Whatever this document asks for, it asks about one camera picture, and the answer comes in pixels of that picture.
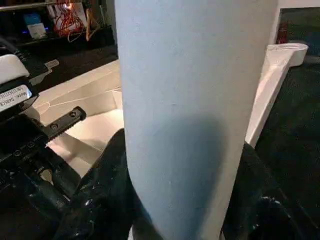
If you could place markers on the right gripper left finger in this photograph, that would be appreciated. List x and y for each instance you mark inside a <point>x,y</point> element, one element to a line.
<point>105,195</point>

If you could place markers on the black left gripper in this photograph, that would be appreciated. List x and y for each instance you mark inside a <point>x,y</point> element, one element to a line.
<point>25,130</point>

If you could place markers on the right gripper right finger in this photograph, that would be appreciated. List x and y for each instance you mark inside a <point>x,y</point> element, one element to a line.
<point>265,200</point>

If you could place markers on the white plastic table top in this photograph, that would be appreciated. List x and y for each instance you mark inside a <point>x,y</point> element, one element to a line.
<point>90,100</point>

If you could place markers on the white plastic table leg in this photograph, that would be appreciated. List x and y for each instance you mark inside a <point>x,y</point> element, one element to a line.
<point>195,110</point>

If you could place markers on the black plastic mat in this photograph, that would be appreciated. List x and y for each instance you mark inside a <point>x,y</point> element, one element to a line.
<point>295,140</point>

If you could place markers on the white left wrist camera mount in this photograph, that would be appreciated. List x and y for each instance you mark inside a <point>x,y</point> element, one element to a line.
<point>11,67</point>

